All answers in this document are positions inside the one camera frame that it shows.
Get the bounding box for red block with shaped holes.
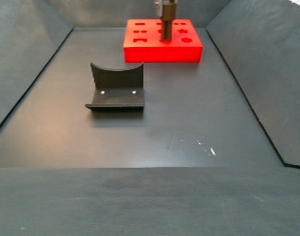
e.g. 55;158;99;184
123;19;204;63

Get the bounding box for black curved holder bracket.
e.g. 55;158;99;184
86;64;145;111

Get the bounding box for dark three prong peg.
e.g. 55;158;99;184
161;0;177;41

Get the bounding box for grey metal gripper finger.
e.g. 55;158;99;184
153;0;178;15

